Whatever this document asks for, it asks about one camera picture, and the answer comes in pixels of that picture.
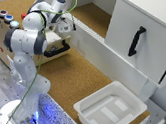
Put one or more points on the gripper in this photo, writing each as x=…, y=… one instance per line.
x=64, y=25

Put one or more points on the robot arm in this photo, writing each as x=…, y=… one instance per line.
x=27, y=42

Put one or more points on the pink block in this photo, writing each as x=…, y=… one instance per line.
x=23, y=15

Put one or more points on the white cabinet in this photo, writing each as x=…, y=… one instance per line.
x=94, y=52

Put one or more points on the green button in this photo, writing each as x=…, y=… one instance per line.
x=14, y=24

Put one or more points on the blue button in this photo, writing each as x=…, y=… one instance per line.
x=8, y=18

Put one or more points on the red button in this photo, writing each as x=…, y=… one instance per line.
x=2, y=13

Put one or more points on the wooden drawer box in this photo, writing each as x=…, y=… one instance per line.
x=0, y=38

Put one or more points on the white sliding door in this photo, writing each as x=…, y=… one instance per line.
x=153, y=43

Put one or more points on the white plastic box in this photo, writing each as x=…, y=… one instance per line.
x=109, y=111

